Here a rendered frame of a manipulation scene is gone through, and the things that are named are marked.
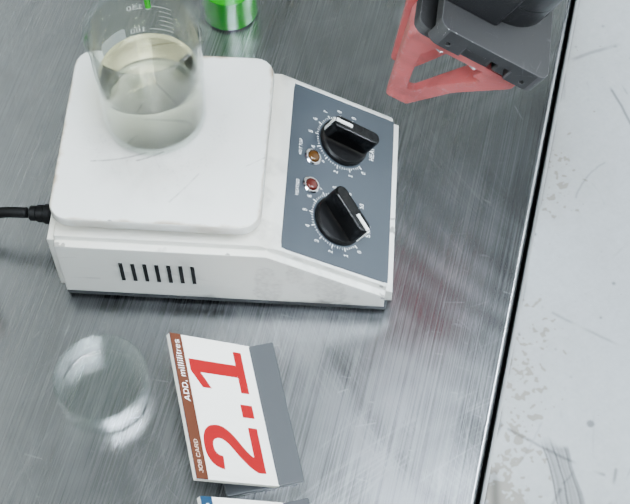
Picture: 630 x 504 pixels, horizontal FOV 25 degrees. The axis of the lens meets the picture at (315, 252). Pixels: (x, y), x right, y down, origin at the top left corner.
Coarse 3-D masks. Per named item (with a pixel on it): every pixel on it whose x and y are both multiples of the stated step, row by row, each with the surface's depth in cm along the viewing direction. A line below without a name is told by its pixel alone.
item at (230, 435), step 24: (192, 360) 80; (216, 360) 81; (240, 360) 82; (192, 384) 79; (216, 384) 80; (240, 384) 81; (216, 408) 79; (240, 408) 80; (216, 432) 78; (240, 432) 79; (216, 456) 77; (240, 456) 78; (264, 456) 80
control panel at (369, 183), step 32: (320, 96) 86; (320, 128) 85; (384, 128) 88; (288, 160) 83; (320, 160) 84; (384, 160) 87; (288, 192) 82; (320, 192) 83; (352, 192) 84; (384, 192) 86; (288, 224) 81; (384, 224) 85; (320, 256) 81; (352, 256) 82; (384, 256) 83
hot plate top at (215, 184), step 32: (224, 64) 84; (256, 64) 84; (96, 96) 82; (224, 96) 82; (256, 96) 82; (64, 128) 81; (96, 128) 81; (224, 128) 81; (256, 128) 81; (64, 160) 80; (96, 160) 80; (128, 160) 80; (160, 160) 80; (192, 160) 80; (224, 160) 80; (256, 160) 80; (64, 192) 79; (96, 192) 79; (128, 192) 79; (160, 192) 79; (192, 192) 79; (224, 192) 79; (256, 192) 79; (64, 224) 79; (96, 224) 78; (128, 224) 78; (160, 224) 78; (192, 224) 78; (224, 224) 78; (256, 224) 78
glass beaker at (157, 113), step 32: (96, 0) 76; (128, 0) 77; (160, 0) 77; (96, 32) 77; (128, 32) 79; (160, 32) 80; (192, 32) 77; (96, 64) 74; (192, 64) 75; (128, 96) 75; (160, 96) 75; (192, 96) 77; (128, 128) 78; (160, 128) 78; (192, 128) 80
